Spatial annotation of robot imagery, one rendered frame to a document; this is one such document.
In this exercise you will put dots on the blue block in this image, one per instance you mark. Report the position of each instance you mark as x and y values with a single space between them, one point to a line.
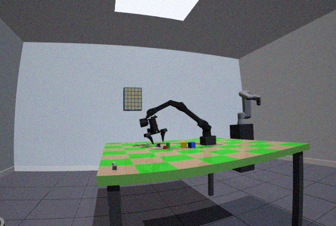
191 144

